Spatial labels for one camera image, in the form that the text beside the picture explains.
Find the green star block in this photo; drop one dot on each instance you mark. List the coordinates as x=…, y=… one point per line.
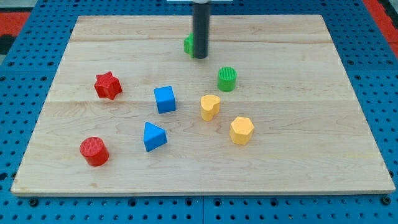
x=188, y=45

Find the blue cube block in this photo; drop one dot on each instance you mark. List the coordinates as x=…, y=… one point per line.
x=165, y=99

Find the red star block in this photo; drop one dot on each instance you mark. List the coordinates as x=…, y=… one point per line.
x=107, y=86

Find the yellow heart block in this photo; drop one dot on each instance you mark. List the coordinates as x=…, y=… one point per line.
x=210, y=106

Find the green cylinder block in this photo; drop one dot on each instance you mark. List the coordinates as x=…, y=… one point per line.
x=226, y=79

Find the yellow hexagon block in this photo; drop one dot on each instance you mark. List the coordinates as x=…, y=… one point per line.
x=241, y=130

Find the blue triangle block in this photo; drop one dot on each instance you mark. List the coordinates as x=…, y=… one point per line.
x=154, y=136

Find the wooden board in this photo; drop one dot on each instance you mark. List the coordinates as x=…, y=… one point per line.
x=310, y=135

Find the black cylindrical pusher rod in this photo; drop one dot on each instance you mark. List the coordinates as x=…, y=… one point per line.
x=201, y=23

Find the red cylinder block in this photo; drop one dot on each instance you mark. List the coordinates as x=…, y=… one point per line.
x=94, y=151

